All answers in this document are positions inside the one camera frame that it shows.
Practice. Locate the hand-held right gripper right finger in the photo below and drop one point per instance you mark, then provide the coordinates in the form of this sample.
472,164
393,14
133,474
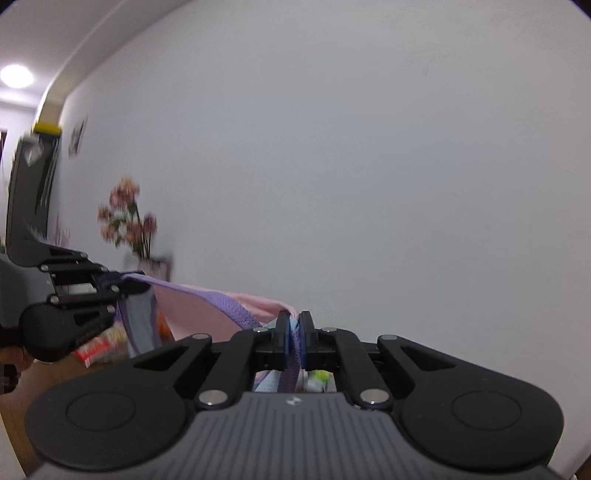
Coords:
308,346

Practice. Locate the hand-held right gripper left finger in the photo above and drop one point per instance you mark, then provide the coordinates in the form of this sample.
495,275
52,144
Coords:
282,341

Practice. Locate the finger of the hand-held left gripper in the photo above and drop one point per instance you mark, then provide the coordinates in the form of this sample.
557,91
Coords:
92,295
74,265

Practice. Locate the pink blue purple-trimmed garment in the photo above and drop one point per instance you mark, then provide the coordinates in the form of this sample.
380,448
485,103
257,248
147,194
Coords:
198,309

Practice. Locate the green white packets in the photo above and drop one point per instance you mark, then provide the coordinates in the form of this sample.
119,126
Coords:
318,381

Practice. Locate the clear bag of snacks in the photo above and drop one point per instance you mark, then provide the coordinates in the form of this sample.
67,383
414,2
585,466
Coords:
115,339

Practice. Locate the red snack packet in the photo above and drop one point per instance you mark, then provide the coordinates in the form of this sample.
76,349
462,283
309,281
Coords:
92,353

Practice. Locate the patterned flower vase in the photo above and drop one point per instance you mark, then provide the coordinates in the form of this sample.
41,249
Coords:
154,267

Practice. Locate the dried pink flowers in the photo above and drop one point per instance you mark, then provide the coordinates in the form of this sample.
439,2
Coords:
131,217

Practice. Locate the round ceiling light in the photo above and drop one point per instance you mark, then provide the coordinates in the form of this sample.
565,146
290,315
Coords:
16,76

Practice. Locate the wall picture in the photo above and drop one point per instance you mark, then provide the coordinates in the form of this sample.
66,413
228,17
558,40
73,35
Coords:
77,136

